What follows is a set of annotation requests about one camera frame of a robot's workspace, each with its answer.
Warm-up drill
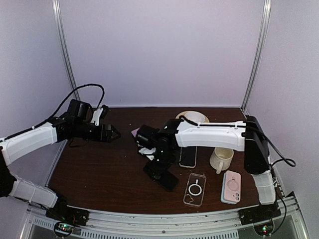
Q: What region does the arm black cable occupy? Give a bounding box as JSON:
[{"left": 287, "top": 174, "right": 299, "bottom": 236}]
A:
[
  {"left": 32, "top": 83, "right": 105, "bottom": 130},
  {"left": 249, "top": 124, "right": 297, "bottom": 225}
]

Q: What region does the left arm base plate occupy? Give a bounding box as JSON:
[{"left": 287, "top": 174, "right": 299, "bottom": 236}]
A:
[{"left": 45, "top": 208, "right": 89, "bottom": 226}]

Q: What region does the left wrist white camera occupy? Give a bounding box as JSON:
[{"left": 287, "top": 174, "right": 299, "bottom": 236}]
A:
[{"left": 90, "top": 105, "right": 109, "bottom": 126}]

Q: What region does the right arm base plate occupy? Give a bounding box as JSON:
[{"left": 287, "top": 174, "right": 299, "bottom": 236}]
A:
[{"left": 238, "top": 202, "right": 281, "bottom": 225}]

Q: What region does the pink phone case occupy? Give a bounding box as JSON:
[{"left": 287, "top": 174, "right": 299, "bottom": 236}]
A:
[{"left": 222, "top": 170, "right": 242, "bottom": 203}]

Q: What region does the beige ceramic saucer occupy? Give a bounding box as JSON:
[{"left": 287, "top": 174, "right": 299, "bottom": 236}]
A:
[{"left": 175, "top": 111, "right": 209, "bottom": 123}]

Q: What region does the purple smartphone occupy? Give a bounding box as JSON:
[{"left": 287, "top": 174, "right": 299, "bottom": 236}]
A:
[{"left": 131, "top": 128, "right": 139, "bottom": 138}]

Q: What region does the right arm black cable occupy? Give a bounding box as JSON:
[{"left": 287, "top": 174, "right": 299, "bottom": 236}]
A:
[{"left": 249, "top": 124, "right": 297, "bottom": 225}]

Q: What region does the right aluminium frame post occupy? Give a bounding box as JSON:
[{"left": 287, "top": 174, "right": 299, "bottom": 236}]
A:
[{"left": 241, "top": 0, "right": 272, "bottom": 114}]

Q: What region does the aluminium frame post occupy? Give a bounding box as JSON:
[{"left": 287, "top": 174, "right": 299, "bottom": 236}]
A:
[
  {"left": 52, "top": 0, "right": 80, "bottom": 100},
  {"left": 241, "top": 0, "right": 272, "bottom": 114}
]

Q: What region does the white ceramic bowl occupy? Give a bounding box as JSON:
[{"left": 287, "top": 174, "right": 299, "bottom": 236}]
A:
[{"left": 184, "top": 111, "right": 206, "bottom": 123}]

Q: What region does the cream ceramic mug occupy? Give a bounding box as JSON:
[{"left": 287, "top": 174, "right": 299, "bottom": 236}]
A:
[{"left": 209, "top": 147, "right": 234, "bottom": 174}]

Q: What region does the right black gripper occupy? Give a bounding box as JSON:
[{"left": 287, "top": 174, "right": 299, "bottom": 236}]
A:
[{"left": 145, "top": 147, "right": 176, "bottom": 179}]

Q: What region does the black smartphone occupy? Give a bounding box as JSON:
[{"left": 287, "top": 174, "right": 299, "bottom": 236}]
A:
[
  {"left": 179, "top": 146, "right": 197, "bottom": 168},
  {"left": 151, "top": 174, "right": 179, "bottom": 192}
]

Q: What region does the aluminium front rail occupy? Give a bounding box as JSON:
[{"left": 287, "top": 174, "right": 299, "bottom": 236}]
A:
[{"left": 18, "top": 196, "right": 310, "bottom": 239}]

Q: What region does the light blue phone case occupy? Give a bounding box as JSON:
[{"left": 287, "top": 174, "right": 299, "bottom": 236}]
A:
[{"left": 219, "top": 171, "right": 242, "bottom": 205}]

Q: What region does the left aluminium frame post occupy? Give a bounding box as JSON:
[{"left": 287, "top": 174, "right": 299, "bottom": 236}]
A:
[{"left": 52, "top": 0, "right": 80, "bottom": 100}]

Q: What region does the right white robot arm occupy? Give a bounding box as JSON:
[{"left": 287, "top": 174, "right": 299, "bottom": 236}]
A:
[{"left": 132, "top": 115, "right": 276, "bottom": 220}]

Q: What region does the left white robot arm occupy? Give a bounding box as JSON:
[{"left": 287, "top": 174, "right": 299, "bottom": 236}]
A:
[{"left": 0, "top": 100, "right": 121, "bottom": 221}]

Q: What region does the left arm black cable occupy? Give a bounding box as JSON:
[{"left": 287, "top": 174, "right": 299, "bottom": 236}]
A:
[{"left": 32, "top": 83, "right": 105, "bottom": 130}]

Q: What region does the white phone case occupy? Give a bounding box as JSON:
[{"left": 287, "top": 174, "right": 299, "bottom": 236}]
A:
[{"left": 178, "top": 146, "right": 198, "bottom": 169}]

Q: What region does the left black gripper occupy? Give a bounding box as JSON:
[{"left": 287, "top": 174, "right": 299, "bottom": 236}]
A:
[{"left": 74, "top": 120, "right": 121, "bottom": 143}]

